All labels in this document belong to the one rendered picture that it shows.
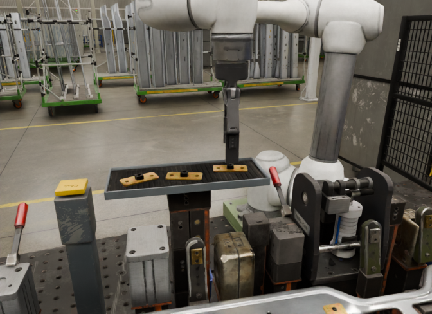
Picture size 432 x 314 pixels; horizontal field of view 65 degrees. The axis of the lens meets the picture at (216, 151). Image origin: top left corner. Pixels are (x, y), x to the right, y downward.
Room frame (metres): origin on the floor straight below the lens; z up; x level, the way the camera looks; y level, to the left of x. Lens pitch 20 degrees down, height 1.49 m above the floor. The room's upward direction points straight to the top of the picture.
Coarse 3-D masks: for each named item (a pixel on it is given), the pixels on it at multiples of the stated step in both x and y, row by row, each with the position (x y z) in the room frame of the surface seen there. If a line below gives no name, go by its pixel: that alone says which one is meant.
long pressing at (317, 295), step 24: (312, 288) 0.54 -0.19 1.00; (168, 312) 0.48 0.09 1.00; (192, 312) 0.48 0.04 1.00; (216, 312) 0.48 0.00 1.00; (240, 312) 0.48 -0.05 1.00; (264, 312) 0.48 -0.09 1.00; (288, 312) 0.48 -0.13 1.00; (312, 312) 0.48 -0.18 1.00; (360, 312) 0.48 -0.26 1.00; (408, 312) 0.48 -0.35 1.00
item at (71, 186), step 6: (66, 180) 0.71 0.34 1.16; (72, 180) 0.71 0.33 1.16; (78, 180) 0.71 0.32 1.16; (84, 180) 0.71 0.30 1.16; (60, 186) 0.68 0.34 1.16; (66, 186) 0.68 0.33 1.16; (72, 186) 0.68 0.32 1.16; (78, 186) 0.68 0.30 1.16; (84, 186) 0.68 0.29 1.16; (60, 192) 0.65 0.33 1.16; (66, 192) 0.66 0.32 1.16; (72, 192) 0.66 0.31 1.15; (78, 192) 0.66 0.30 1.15; (84, 192) 0.67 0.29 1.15
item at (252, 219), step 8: (248, 216) 0.65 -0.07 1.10; (256, 216) 0.65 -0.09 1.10; (264, 216) 0.66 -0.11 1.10; (248, 224) 0.63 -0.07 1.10; (256, 224) 0.62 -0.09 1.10; (264, 224) 0.63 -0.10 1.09; (248, 232) 0.62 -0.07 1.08; (256, 232) 0.62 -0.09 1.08; (264, 232) 0.63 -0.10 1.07; (248, 240) 0.62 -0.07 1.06; (256, 240) 0.62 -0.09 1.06; (264, 240) 0.63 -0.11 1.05; (256, 248) 0.63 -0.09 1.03; (264, 248) 0.63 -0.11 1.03; (256, 256) 0.63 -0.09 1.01; (264, 256) 0.63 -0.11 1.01; (256, 264) 0.63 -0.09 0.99; (264, 264) 0.63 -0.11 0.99; (256, 272) 0.63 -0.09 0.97; (264, 272) 0.63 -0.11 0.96; (256, 280) 0.63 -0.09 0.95; (256, 288) 0.63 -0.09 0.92
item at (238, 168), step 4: (228, 164) 0.78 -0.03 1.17; (232, 164) 0.78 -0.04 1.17; (216, 168) 0.78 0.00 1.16; (220, 168) 0.77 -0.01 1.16; (224, 168) 0.77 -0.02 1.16; (228, 168) 0.77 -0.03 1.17; (232, 168) 0.77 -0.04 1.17; (236, 168) 0.77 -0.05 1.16; (240, 168) 0.78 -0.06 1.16; (244, 168) 0.77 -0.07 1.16
